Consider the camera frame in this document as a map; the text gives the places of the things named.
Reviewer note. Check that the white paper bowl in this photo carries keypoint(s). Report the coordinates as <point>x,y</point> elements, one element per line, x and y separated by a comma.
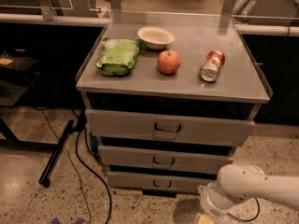
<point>155,37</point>

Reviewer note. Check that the green chip bag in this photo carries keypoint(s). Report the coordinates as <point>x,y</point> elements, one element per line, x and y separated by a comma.
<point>118,56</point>

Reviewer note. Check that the grey top drawer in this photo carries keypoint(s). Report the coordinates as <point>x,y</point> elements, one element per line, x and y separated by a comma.
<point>180,129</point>

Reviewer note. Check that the grey bottom drawer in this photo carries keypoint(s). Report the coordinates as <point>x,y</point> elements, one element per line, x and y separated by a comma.
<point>177,184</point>

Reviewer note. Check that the red apple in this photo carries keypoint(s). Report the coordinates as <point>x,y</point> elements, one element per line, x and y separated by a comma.
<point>169,62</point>

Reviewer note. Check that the grey railing bar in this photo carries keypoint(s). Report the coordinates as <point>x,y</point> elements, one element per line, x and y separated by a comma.
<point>61,20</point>

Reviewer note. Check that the grey middle drawer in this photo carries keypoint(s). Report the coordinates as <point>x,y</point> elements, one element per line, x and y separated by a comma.
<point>162,160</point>

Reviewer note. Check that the dark side cart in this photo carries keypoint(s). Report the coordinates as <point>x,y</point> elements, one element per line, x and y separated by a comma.
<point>17,74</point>

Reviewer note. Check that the grey drawer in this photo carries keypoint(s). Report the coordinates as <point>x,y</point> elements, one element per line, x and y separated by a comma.
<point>177,184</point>
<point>162,160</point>
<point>180,129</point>

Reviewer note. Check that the grey drawer cabinet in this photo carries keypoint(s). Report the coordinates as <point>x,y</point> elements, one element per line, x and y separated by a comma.
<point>237,94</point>

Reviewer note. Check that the black stand leg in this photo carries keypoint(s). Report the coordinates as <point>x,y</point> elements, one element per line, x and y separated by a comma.
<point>44,179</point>

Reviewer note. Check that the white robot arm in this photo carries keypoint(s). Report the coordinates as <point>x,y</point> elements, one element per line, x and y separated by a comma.
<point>236,184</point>

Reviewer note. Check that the red soda can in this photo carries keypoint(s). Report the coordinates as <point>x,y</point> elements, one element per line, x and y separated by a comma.
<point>211,68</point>

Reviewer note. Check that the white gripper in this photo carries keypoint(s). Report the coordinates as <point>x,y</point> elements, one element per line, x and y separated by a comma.
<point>209,206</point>

